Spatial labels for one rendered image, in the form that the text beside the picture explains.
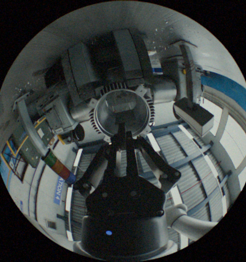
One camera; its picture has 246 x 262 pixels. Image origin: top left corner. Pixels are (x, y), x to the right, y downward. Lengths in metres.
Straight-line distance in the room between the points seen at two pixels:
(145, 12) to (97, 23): 0.07
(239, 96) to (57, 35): 5.56
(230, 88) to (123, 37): 5.56
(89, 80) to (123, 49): 0.08
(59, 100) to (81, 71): 0.56
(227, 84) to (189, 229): 5.64
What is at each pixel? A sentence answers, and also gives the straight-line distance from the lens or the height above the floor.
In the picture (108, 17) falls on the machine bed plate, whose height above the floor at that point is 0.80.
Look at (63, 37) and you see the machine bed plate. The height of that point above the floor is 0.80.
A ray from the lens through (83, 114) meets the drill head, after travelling 0.66.
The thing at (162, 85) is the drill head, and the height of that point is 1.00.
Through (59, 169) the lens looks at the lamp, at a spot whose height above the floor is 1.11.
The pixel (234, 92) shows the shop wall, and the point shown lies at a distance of 5.56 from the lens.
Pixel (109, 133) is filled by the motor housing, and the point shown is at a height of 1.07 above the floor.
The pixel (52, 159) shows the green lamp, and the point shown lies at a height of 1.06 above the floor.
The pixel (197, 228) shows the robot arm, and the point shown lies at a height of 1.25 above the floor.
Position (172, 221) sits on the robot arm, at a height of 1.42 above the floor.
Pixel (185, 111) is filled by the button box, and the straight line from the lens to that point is 0.30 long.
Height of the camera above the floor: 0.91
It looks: 34 degrees up
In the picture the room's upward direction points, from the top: 164 degrees clockwise
